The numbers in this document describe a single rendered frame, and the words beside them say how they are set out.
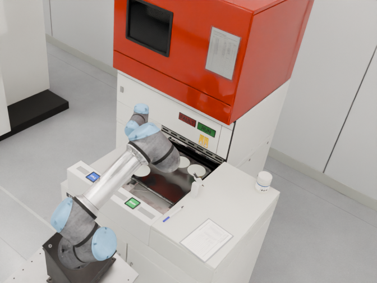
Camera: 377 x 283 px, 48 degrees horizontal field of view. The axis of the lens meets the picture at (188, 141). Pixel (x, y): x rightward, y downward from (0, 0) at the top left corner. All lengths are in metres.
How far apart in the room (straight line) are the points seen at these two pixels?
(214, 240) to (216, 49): 0.87
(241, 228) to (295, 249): 1.37
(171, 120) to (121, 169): 0.88
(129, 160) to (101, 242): 0.32
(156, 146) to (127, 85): 0.99
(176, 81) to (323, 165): 2.02
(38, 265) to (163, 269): 0.56
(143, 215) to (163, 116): 0.71
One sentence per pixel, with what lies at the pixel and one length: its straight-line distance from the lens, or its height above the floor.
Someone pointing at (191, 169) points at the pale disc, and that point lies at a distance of 2.32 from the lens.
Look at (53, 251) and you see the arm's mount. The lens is 1.77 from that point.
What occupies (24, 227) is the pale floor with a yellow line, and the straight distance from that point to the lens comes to 3.25.
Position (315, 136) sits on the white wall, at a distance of 3.78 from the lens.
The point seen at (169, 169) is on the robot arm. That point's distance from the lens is 1.68.
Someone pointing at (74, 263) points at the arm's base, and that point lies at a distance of 1.75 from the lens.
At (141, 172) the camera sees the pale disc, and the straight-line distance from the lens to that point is 2.27.
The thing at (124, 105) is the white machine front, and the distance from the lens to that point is 2.65.
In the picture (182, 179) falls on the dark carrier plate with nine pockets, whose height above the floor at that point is 0.90.
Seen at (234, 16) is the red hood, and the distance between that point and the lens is 1.92.
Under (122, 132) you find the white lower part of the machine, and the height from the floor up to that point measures 0.76.
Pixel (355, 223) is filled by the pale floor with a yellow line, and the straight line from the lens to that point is 3.74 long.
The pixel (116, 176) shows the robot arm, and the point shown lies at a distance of 1.60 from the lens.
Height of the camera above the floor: 2.41
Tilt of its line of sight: 37 degrees down
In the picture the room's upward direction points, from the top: 9 degrees clockwise
